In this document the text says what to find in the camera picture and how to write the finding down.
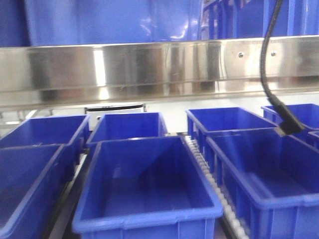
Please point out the blue bin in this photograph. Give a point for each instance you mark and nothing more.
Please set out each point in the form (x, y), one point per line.
(201, 122)
(272, 182)
(146, 188)
(31, 181)
(128, 125)

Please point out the blue crate right side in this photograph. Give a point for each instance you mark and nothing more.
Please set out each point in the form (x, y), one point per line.
(225, 19)

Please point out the blue bin rear right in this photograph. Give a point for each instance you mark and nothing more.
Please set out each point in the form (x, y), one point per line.
(201, 122)

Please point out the blue bin lower right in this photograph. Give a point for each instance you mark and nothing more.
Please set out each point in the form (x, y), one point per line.
(272, 182)

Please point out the blue bin lower centre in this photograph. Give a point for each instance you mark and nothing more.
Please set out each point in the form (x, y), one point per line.
(146, 188)

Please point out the white roller track middle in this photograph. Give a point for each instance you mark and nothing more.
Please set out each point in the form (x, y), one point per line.
(227, 226)

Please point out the blue bin behind centre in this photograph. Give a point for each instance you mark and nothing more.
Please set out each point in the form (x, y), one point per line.
(128, 125)

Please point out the large blue crate centre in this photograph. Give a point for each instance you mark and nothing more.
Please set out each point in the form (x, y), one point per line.
(74, 22)

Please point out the steel front shelf rail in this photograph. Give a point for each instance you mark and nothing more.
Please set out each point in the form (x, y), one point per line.
(70, 75)

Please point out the blue bin lower left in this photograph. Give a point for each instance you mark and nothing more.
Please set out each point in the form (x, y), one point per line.
(31, 181)

